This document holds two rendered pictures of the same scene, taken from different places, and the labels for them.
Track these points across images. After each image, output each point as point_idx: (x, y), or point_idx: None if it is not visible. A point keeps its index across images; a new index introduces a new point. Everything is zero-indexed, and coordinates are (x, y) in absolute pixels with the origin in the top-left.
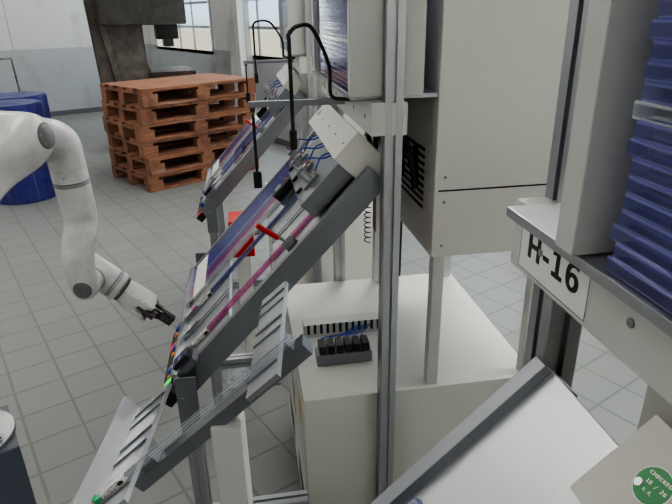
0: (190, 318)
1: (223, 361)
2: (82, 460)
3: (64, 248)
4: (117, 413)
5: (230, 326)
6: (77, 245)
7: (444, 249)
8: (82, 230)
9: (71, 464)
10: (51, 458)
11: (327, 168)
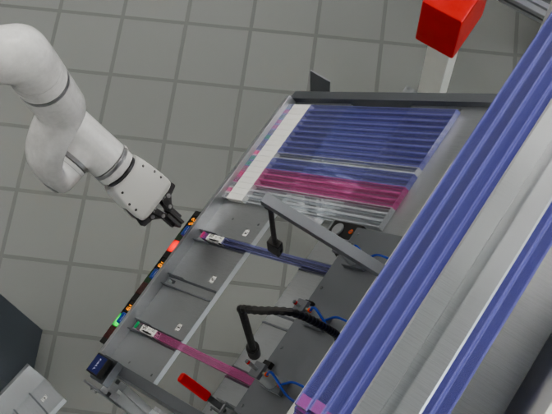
0: (196, 241)
1: (144, 394)
2: (144, 146)
3: (27, 144)
4: (6, 390)
5: (147, 393)
6: (39, 154)
7: None
8: (50, 137)
9: (131, 144)
10: (117, 117)
11: (287, 408)
